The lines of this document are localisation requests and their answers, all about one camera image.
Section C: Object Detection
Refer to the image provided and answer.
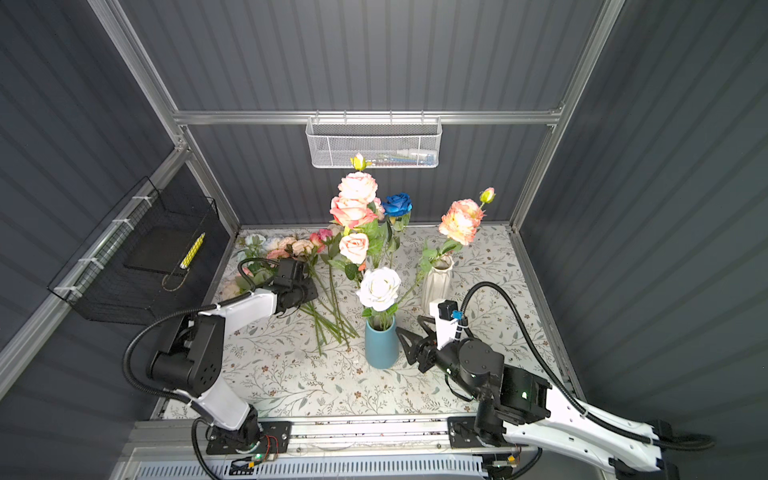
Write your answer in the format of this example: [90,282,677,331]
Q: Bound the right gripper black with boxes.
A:
[396,313,484,401]

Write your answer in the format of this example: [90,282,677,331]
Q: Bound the blue ceramic vase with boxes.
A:
[365,315,400,369]

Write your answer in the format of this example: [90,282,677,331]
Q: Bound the white ribbed ceramic vase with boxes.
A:
[421,255,454,315]

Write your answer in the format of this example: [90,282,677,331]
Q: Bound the white rose stem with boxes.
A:
[356,267,401,331]

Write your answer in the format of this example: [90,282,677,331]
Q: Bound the small pale pink rose stem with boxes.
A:
[328,233,370,284]

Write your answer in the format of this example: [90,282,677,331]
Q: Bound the large pink rose stem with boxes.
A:
[330,196,384,271]

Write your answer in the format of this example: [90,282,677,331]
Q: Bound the pink carnation flower stem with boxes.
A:
[330,153,384,230]

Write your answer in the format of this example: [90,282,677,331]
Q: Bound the peach rose flower stem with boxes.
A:
[415,187,496,289]

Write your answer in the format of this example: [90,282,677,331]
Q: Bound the blue artificial rose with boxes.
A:
[382,193,413,268]

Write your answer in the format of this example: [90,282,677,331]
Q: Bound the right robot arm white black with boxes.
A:
[396,316,679,479]

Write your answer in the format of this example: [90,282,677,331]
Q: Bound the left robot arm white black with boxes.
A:
[147,259,318,442]

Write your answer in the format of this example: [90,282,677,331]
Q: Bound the pile of artificial flowers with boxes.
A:
[221,226,360,355]

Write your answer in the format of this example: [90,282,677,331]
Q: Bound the floral patterned table mat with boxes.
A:
[223,224,559,417]

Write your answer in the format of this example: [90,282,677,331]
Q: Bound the yellow marker pen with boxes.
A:
[179,233,206,270]

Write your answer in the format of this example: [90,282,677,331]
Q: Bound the items in white basket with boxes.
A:
[364,148,439,168]

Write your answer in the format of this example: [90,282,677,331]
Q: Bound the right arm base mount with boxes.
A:
[446,416,499,449]

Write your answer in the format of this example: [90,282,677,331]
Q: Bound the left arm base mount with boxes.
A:
[205,421,293,456]

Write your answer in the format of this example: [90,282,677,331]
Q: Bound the black wire basket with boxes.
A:
[48,169,230,325]

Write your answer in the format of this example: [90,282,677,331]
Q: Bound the white wire mesh basket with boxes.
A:
[305,115,443,169]

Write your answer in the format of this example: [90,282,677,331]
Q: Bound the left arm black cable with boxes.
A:
[122,256,283,480]

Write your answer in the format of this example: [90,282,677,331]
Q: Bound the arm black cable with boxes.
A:
[458,280,716,452]
[122,256,283,480]

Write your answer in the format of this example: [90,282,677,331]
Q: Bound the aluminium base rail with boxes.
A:
[119,413,601,463]

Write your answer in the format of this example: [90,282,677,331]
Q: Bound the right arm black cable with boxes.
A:
[458,280,716,452]

